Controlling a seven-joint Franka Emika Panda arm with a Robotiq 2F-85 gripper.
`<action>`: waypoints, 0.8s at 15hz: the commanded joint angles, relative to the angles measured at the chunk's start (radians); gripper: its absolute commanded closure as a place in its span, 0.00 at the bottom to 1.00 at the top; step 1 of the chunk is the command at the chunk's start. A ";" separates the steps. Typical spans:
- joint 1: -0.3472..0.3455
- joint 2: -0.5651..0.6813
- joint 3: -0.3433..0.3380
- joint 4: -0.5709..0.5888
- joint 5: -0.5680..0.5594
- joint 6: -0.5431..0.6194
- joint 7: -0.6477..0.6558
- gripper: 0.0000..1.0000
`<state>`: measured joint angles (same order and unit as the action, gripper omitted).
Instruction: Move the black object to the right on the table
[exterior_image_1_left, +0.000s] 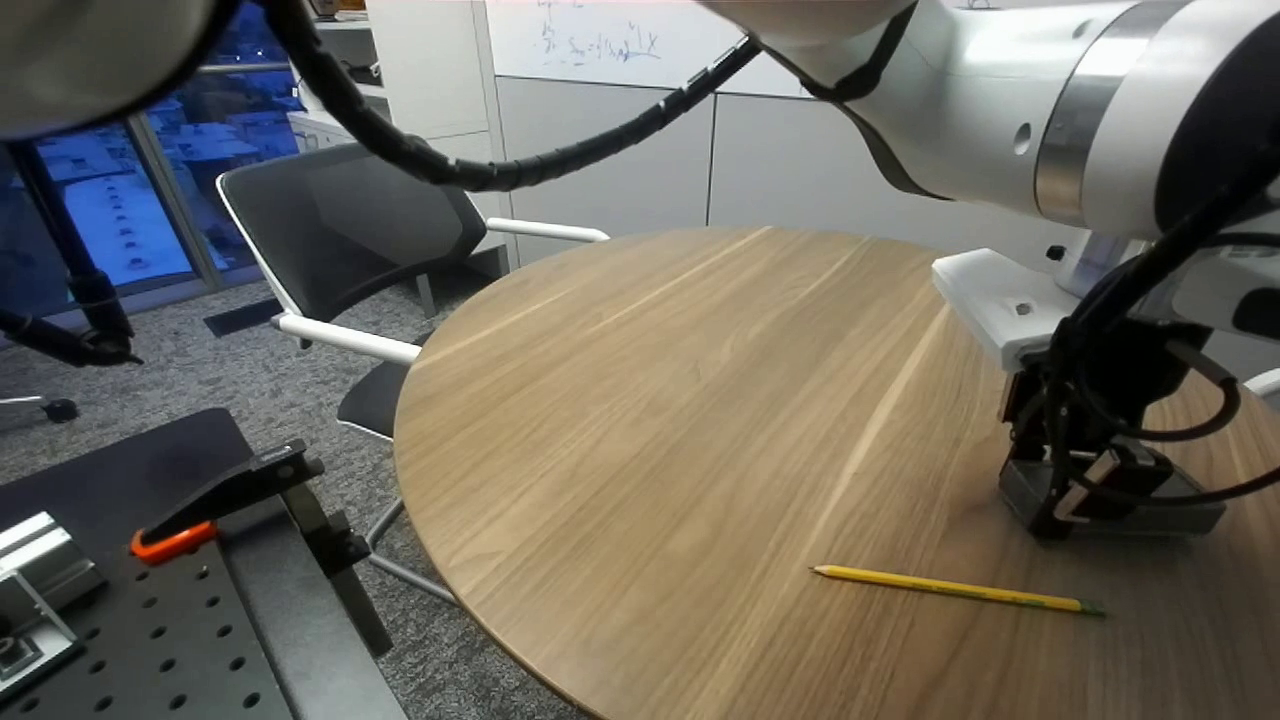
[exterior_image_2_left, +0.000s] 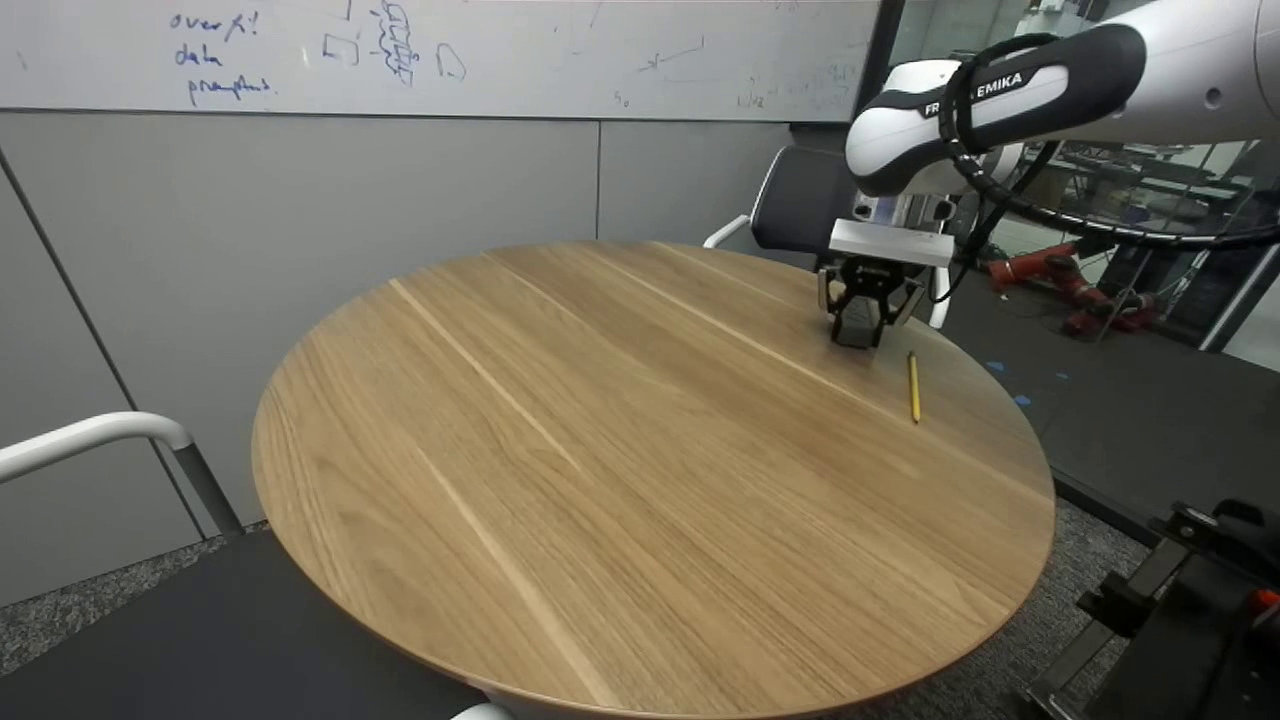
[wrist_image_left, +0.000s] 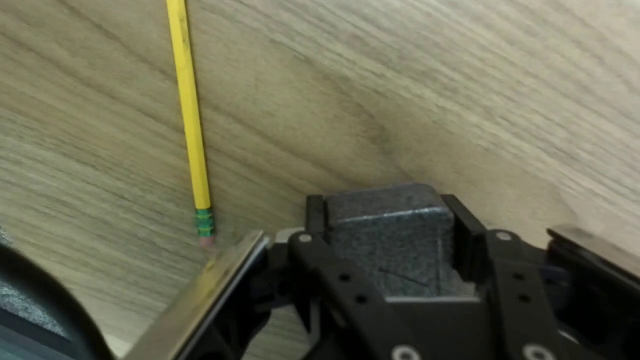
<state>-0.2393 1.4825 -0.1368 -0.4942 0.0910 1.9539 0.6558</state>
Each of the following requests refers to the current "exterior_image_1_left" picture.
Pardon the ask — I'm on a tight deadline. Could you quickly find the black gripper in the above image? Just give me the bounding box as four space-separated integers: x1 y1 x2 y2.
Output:
1003 316 1213 540

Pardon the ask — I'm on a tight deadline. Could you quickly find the black rectangular eraser block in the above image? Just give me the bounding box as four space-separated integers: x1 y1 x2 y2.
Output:
994 456 1228 543

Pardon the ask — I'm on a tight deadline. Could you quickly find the yellow pencil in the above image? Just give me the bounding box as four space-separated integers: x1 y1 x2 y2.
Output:
813 562 1116 623

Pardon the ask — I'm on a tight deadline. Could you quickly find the whiteboard with blue writing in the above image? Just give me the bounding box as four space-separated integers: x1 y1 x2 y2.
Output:
480 0 817 99

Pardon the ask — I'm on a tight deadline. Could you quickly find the white shelf unit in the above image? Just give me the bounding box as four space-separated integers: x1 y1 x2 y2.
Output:
294 0 513 216

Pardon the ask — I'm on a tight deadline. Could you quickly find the black flat floor plate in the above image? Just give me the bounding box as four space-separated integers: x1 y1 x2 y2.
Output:
198 294 287 342

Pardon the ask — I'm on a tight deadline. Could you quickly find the black perforated mounting board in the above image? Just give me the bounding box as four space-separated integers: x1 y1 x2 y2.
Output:
0 404 408 720

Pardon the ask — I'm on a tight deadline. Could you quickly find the black tripod stand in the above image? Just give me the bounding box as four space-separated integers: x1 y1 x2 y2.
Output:
0 136 142 371

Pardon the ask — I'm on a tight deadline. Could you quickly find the black caster chair leg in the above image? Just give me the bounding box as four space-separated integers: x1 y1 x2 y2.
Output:
0 387 78 430

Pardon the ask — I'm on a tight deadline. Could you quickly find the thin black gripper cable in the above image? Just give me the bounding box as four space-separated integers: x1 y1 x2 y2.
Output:
1127 195 1280 513

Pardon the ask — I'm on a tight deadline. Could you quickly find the black corrugated cable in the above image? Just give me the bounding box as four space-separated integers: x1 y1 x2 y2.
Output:
260 0 768 195

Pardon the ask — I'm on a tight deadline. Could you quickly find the black mesh white-frame chair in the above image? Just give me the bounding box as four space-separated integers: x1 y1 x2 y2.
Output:
212 141 612 609

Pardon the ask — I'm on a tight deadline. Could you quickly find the black clamp with orange handle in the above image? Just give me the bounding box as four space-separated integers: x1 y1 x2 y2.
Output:
125 440 399 660

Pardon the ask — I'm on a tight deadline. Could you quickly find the blue glass window with frame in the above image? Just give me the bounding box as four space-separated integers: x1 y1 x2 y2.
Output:
0 0 309 321

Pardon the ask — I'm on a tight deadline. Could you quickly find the silver aluminium bracket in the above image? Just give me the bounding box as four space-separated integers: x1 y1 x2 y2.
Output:
0 508 106 705

